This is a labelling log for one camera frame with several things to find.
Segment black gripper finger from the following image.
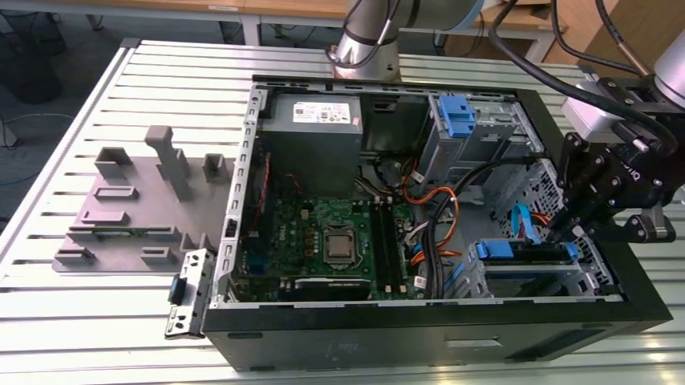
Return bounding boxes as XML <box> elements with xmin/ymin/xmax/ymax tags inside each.
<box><xmin>545</xmin><ymin>132</ymin><xmax>590</xmax><ymax>241</ymax></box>
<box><xmin>569</xmin><ymin>208</ymin><xmax>675</xmax><ymax>244</ymax></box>

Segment orange power wire black plug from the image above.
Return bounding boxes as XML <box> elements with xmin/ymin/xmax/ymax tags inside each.
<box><xmin>527</xmin><ymin>211</ymin><xmax>558</xmax><ymax>241</ymax></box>

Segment blue data wire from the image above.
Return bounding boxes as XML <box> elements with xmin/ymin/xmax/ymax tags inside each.
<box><xmin>510</xmin><ymin>203</ymin><xmax>542</xmax><ymax>246</ymax></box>

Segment hard disk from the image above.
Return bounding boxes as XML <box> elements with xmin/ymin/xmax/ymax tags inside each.
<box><xmin>448</xmin><ymin>238</ymin><xmax>585</xmax><ymax>298</ymax></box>

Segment metal disk bay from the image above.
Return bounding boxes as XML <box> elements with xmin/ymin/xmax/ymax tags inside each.
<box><xmin>446</xmin><ymin>238</ymin><xmax>614</xmax><ymax>300</ymax></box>

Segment metal optical drive cage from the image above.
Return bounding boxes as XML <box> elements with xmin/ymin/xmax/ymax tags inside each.
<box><xmin>419</xmin><ymin>91</ymin><xmax>542</xmax><ymax>189</ymax></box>

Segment blue drive bay latch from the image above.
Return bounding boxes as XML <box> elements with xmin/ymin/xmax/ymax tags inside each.
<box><xmin>438</xmin><ymin>95</ymin><xmax>476</xmax><ymax>138</ymax></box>

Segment black RAM slot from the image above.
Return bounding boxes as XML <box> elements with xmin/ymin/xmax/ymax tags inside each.
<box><xmin>383</xmin><ymin>197</ymin><xmax>408</xmax><ymax>294</ymax></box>
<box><xmin>370</xmin><ymin>197</ymin><xmax>391</xmax><ymax>294</ymax></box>

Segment wooden cabinet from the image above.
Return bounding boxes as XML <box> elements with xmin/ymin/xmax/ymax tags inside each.
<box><xmin>542</xmin><ymin>0</ymin><xmax>685</xmax><ymax>116</ymax></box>

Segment black CPU socket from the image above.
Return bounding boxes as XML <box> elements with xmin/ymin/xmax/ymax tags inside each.
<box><xmin>319</xmin><ymin>225</ymin><xmax>366</xmax><ymax>270</ymax></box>

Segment silver CPU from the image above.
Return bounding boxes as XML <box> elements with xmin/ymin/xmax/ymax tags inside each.
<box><xmin>323</xmin><ymin>234</ymin><xmax>358</xmax><ymax>261</ymax></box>

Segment grey power supply unit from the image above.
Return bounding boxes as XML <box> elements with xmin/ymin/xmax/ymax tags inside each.
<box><xmin>261</xmin><ymin>94</ymin><xmax>364</xmax><ymax>200</ymax></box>

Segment green motherboard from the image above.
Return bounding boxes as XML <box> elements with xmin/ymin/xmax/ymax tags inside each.
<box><xmin>237</xmin><ymin>196</ymin><xmax>428</xmax><ymax>302</ymax></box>

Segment black graphics card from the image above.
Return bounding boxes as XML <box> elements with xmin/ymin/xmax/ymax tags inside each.
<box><xmin>277</xmin><ymin>276</ymin><xmax>374</xmax><ymax>302</ymax></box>

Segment black open PC case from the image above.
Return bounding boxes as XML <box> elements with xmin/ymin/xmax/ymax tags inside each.
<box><xmin>200</xmin><ymin>73</ymin><xmax>674</xmax><ymax>372</ymax></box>

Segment metal expansion slot latch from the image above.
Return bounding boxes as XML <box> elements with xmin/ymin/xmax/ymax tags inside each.
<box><xmin>163</xmin><ymin>247</ymin><xmax>209</xmax><ymax>340</ymax></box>

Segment grey plastic parts rack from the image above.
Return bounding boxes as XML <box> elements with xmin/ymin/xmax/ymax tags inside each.
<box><xmin>50</xmin><ymin>124</ymin><xmax>236</xmax><ymax>277</ymax></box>

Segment long desk white legs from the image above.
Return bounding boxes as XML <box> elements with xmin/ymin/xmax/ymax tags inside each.
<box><xmin>50</xmin><ymin>0</ymin><xmax>348</xmax><ymax>47</ymax></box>

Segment green RAM stick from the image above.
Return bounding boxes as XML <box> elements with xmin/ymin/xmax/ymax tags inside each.
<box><xmin>91</xmin><ymin>227</ymin><xmax>161</xmax><ymax>238</ymax></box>

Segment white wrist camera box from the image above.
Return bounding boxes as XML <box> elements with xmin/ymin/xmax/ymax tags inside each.
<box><xmin>559</xmin><ymin>95</ymin><xmax>629</xmax><ymax>142</ymax></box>

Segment thick black hose cable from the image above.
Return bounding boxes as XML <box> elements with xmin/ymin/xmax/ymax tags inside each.
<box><xmin>594</xmin><ymin>0</ymin><xmax>653</xmax><ymax>78</ymax></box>
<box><xmin>486</xmin><ymin>0</ymin><xmax>678</xmax><ymax>156</ymax></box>

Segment orange wire bundle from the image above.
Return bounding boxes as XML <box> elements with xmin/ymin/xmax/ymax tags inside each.
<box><xmin>400</xmin><ymin>186</ymin><xmax>464</xmax><ymax>265</ymax></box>

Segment black cable bundle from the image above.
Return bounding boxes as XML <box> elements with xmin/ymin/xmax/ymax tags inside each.
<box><xmin>419</xmin><ymin>156</ymin><xmax>539</xmax><ymax>300</ymax></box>

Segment wooden desk white frame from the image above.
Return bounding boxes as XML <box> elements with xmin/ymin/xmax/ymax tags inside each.
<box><xmin>432</xmin><ymin>0</ymin><xmax>569</xmax><ymax>62</ymax></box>

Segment yellow black supply wires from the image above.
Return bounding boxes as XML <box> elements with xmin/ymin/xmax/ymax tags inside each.
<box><xmin>352</xmin><ymin>154</ymin><xmax>423</xmax><ymax>197</ymax></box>

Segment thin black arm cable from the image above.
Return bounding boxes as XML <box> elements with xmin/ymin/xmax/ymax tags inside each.
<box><xmin>326</xmin><ymin>0</ymin><xmax>403</xmax><ymax>67</ymax></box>

